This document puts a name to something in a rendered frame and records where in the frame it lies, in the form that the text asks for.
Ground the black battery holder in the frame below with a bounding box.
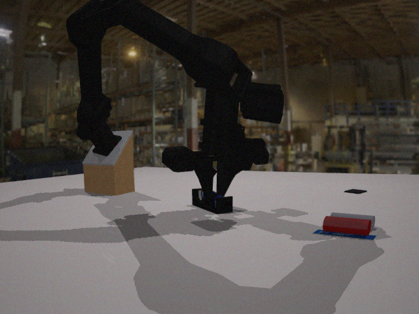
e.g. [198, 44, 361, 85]
[192, 188, 233, 214]

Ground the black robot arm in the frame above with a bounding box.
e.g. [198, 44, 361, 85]
[66, 0, 284, 171]

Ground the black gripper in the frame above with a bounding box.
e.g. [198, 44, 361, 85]
[162, 115, 243, 203]

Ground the blue and black cylinder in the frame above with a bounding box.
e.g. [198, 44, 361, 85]
[201, 191, 224, 205]

